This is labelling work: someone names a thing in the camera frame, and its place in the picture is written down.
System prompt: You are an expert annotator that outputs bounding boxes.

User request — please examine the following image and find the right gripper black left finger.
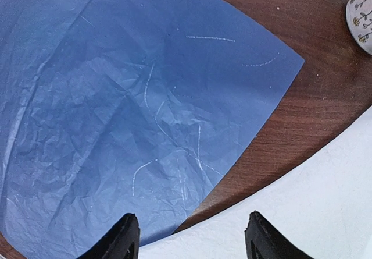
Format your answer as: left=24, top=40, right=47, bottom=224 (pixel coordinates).
left=84, top=213, right=140, bottom=259

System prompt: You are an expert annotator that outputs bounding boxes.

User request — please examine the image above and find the white floral mug yellow inside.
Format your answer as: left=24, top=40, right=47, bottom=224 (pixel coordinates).
left=345, top=0, right=372, bottom=55

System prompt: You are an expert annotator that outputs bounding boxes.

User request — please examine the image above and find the blue wrapping paper sheet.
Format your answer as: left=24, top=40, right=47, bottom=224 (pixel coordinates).
left=1, top=0, right=303, bottom=258

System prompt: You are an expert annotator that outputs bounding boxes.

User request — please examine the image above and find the white translucent paper sheet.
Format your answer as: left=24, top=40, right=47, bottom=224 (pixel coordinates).
left=139, top=110, right=371, bottom=258

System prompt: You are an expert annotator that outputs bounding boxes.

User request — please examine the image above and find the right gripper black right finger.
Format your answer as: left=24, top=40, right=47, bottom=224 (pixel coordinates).
left=245, top=211, right=312, bottom=259

